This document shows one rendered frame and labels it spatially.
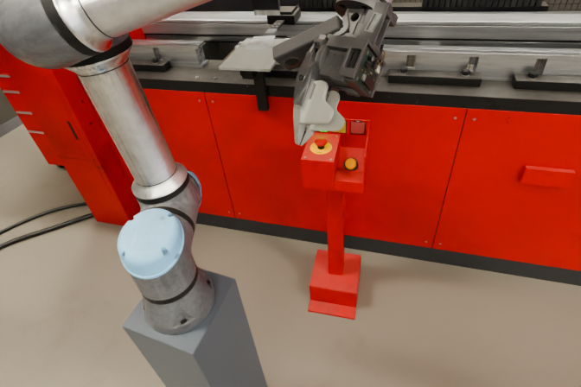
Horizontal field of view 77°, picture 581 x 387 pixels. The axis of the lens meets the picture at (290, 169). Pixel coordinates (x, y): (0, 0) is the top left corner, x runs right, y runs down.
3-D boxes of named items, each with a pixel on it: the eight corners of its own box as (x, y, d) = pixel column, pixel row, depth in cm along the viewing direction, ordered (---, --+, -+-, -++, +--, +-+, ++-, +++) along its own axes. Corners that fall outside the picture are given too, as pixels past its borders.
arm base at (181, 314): (190, 345, 73) (176, 319, 67) (130, 321, 78) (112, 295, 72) (226, 282, 84) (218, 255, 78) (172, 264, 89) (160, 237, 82)
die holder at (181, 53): (103, 64, 167) (94, 43, 161) (111, 58, 171) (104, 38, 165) (202, 68, 154) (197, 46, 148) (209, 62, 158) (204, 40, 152)
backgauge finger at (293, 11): (255, 37, 146) (253, 24, 143) (275, 15, 165) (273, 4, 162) (284, 37, 143) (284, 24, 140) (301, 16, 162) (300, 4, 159)
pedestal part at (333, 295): (308, 311, 160) (306, 296, 152) (318, 264, 178) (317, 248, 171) (354, 320, 155) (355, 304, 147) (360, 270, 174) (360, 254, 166)
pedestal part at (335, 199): (328, 273, 160) (325, 180, 126) (330, 262, 164) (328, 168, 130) (341, 275, 158) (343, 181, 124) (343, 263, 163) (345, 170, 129)
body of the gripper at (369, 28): (349, 81, 46) (386, -10, 45) (296, 71, 50) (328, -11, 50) (371, 103, 52) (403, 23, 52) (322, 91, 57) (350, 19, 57)
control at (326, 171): (303, 187, 124) (299, 143, 112) (311, 158, 135) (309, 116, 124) (363, 193, 119) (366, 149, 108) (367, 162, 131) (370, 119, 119)
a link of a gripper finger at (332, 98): (325, 154, 50) (350, 90, 50) (291, 142, 53) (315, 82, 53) (335, 159, 52) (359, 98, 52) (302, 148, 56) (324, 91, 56)
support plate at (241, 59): (219, 69, 123) (218, 66, 122) (246, 41, 142) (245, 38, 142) (270, 72, 118) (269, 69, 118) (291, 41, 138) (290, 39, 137)
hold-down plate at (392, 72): (387, 83, 131) (388, 75, 129) (388, 76, 135) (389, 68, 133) (480, 87, 123) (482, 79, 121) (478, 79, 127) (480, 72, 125)
